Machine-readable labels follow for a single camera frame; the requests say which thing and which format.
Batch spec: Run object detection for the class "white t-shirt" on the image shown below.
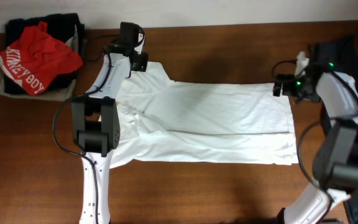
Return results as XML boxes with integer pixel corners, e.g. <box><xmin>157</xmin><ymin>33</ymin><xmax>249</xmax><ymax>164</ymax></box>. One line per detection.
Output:
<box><xmin>110</xmin><ymin>62</ymin><xmax>298</xmax><ymax>168</ymax></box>

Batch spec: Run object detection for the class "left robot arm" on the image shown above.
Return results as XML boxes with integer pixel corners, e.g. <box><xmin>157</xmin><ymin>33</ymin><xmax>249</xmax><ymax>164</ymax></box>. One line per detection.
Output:
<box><xmin>71</xmin><ymin>44</ymin><xmax>149</xmax><ymax>224</ymax></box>

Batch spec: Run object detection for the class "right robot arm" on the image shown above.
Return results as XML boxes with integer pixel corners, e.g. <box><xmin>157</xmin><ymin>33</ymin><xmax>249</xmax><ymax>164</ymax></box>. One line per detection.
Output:
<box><xmin>275</xmin><ymin>62</ymin><xmax>358</xmax><ymax>224</ymax></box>

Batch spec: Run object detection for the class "grey-green folded garment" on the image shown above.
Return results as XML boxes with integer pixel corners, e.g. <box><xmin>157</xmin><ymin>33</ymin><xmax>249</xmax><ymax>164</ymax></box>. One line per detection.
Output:
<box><xmin>0</xmin><ymin>37</ymin><xmax>88</xmax><ymax>103</ymax></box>

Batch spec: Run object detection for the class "red printed t-shirt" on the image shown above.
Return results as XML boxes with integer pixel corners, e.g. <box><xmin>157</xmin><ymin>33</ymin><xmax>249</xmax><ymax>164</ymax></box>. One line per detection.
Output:
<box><xmin>0</xmin><ymin>22</ymin><xmax>83</xmax><ymax>96</ymax></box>

